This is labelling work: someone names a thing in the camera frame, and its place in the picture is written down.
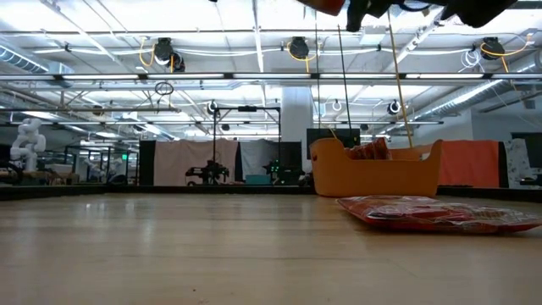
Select long ceiling light rail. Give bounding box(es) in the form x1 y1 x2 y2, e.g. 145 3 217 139
0 71 542 82

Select white robot figure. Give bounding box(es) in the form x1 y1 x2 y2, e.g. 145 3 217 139
8 117 47 173

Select white floral cloth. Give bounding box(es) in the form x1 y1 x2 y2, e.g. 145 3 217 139
503 138 534 190

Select white square column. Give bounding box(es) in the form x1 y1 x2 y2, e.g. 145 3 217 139
281 86 315 187

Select teal box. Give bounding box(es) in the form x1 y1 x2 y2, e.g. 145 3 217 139
244 174 272 186

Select thin black hanging cable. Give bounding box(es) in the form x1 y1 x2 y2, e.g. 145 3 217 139
313 10 321 128

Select black camera rig frame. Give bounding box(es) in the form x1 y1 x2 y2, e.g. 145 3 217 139
211 105 283 187

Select silver ventilation duct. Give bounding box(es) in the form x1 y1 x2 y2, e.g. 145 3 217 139
0 44 50 74
417 54 542 122

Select black hanging ring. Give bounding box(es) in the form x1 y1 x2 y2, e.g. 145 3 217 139
154 80 174 97

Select orange cloth panel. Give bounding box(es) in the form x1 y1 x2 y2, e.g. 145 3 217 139
439 139 501 189

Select beige cloth backdrop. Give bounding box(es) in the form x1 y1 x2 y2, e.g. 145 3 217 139
152 138 241 186

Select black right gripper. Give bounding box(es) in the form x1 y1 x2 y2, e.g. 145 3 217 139
346 0 424 33

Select black metal lab frame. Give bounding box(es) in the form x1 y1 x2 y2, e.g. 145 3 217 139
63 145 140 186

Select grey cloth backdrop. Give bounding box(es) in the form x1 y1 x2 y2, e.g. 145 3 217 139
239 138 280 179

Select orange plastic basket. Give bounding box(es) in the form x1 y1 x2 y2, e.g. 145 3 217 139
308 137 444 198

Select black monitor screen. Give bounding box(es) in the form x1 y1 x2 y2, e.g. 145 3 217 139
306 127 361 149
510 131 542 169

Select black partition panel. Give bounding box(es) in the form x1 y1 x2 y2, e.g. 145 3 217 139
138 139 157 186
277 141 304 170

